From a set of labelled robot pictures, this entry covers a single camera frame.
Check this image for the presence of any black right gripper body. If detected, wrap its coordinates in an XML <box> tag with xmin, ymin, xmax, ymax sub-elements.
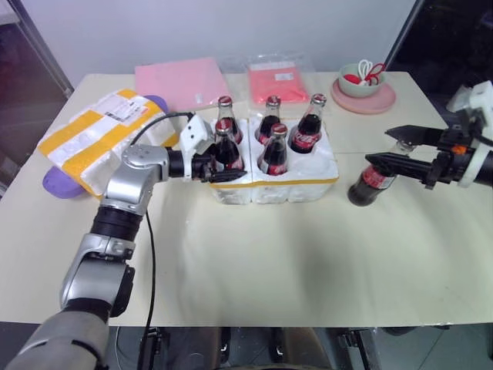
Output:
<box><xmin>423</xmin><ymin>128</ymin><xmax>474</xmax><ymax>190</ymax></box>

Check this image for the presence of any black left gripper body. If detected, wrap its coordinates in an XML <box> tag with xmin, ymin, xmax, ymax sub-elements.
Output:
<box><xmin>191</xmin><ymin>150</ymin><xmax>219</xmax><ymax>183</ymax></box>

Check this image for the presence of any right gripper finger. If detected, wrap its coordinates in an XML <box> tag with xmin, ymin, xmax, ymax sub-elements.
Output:
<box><xmin>384</xmin><ymin>124</ymin><xmax>444</xmax><ymax>148</ymax></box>
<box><xmin>364</xmin><ymin>152</ymin><xmax>437</xmax><ymax>181</ymax></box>

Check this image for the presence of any glass cola bottle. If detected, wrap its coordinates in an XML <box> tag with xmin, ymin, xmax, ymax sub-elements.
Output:
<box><xmin>288</xmin><ymin>92</ymin><xmax>329</xmax><ymax>155</ymax></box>
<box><xmin>347</xmin><ymin>139</ymin><xmax>415</xmax><ymax>207</ymax></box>
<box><xmin>255</xmin><ymin>95</ymin><xmax>283</xmax><ymax>146</ymax></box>
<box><xmin>213</xmin><ymin>118</ymin><xmax>246</xmax><ymax>173</ymax></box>
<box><xmin>216</xmin><ymin>95</ymin><xmax>245</xmax><ymax>145</ymax></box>
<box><xmin>257</xmin><ymin>123</ymin><xmax>290</xmax><ymax>177</ymax></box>

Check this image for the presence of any white foam crate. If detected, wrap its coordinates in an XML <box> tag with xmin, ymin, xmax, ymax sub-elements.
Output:
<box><xmin>206</xmin><ymin>114</ymin><xmax>340</xmax><ymax>206</ymax></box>

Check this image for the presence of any yellow taped white foam box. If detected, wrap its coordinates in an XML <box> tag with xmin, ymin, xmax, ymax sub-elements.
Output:
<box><xmin>35</xmin><ymin>88</ymin><xmax>182</xmax><ymax>202</ymax></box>

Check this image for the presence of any pink round coaster plate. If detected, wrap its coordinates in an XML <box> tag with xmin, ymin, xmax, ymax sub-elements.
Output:
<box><xmin>330</xmin><ymin>79</ymin><xmax>397</xmax><ymax>115</ymax></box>

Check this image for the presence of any pale green bowl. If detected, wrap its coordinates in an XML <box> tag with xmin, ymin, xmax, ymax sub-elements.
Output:
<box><xmin>338</xmin><ymin>62</ymin><xmax>387</xmax><ymax>98</ymax></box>

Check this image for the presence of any pink paper sheet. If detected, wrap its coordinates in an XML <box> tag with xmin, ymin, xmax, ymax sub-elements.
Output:
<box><xmin>134</xmin><ymin>56</ymin><xmax>229</xmax><ymax>113</ymax></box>

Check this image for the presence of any clear bag with pink contents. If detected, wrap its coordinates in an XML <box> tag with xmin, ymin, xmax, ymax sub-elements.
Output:
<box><xmin>220</xmin><ymin>52</ymin><xmax>333</xmax><ymax>113</ymax></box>

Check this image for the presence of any black upright pole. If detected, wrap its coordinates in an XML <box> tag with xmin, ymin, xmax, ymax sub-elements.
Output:
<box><xmin>384</xmin><ymin>0</ymin><xmax>426</xmax><ymax>72</ymax></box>

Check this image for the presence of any purple oval tray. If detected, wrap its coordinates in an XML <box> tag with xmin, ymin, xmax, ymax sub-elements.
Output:
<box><xmin>42</xmin><ymin>94</ymin><xmax>169</xmax><ymax>201</ymax></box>

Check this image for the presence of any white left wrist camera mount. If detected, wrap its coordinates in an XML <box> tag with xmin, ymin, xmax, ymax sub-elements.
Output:
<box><xmin>178</xmin><ymin>114</ymin><xmax>213</xmax><ymax>182</ymax></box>

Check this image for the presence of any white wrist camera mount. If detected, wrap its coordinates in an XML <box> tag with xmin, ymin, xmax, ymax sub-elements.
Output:
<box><xmin>446</xmin><ymin>79</ymin><xmax>493</xmax><ymax>189</ymax></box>
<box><xmin>178</xmin><ymin>114</ymin><xmax>213</xmax><ymax>182</ymax></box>

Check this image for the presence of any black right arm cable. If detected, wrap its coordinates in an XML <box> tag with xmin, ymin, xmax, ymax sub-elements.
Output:
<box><xmin>468</xmin><ymin>110</ymin><xmax>493</xmax><ymax>148</ymax></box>

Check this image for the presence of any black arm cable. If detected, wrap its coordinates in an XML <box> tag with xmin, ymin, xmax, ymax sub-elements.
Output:
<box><xmin>129</xmin><ymin>110</ymin><xmax>198</xmax><ymax>370</ymax></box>
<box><xmin>468</xmin><ymin>110</ymin><xmax>493</xmax><ymax>148</ymax></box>

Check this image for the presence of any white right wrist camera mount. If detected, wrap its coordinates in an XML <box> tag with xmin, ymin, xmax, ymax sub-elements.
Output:
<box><xmin>446</xmin><ymin>79</ymin><xmax>493</xmax><ymax>189</ymax></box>

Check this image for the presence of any red cord loop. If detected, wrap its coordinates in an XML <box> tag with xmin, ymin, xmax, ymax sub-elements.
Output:
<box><xmin>365</xmin><ymin>62</ymin><xmax>387</xmax><ymax>86</ymax></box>

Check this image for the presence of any white cord loop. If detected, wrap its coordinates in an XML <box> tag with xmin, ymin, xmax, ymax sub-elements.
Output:
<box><xmin>357</xmin><ymin>59</ymin><xmax>374</xmax><ymax>88</ymax></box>

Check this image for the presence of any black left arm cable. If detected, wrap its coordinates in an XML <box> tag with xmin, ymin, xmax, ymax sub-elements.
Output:
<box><xmin>129</xmin><ymin>110</ymin><xmax>198</xmax><ymax>370</ymax></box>

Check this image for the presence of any grey metal door frame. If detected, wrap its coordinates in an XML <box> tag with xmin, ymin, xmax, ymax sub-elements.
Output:
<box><xmin>8</xmin><ymin>0</ymin><xmax>75</xmax><ymax>99</ymax></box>

